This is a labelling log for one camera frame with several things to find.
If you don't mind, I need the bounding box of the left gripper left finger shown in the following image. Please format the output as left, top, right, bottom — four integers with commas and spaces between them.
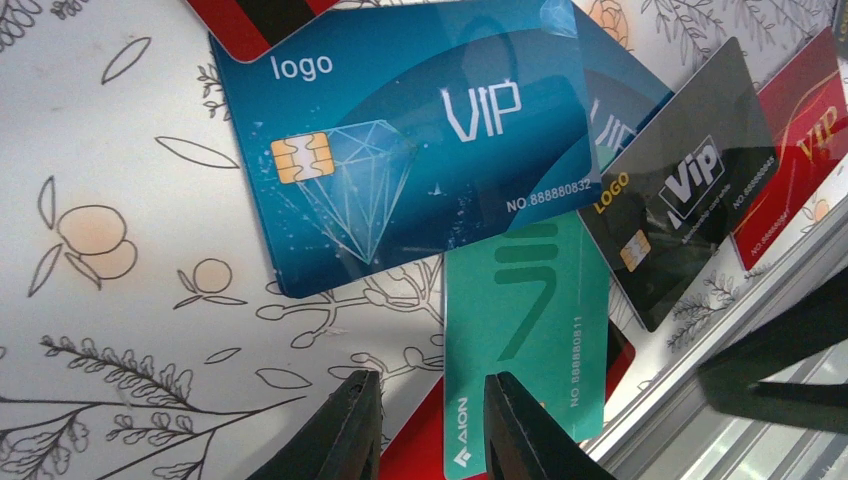
249, 369, 382, 480

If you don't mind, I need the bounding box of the red gold VIP card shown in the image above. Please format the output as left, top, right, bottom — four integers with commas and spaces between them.
733, 29, 847, 269

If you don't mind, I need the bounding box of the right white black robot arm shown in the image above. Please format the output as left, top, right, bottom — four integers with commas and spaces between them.
696, 270, 847, 434

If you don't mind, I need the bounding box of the black card bottom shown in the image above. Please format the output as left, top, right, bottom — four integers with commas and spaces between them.
578, 37, 779, 331

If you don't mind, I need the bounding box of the blue card upper right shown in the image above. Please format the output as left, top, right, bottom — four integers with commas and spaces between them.
575, 9, 673, 170

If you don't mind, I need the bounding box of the floral patterned table mat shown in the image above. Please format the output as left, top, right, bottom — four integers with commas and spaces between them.
0, 0, 848, 480

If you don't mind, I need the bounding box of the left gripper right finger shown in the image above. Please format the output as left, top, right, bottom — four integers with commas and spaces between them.
484, 372, 614, 480

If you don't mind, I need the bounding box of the blue VIP card lower right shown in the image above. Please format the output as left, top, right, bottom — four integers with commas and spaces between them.
212, 1, 600, 298

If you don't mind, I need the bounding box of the green VIP card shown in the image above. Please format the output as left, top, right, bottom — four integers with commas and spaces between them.
443, 213, 610, 479

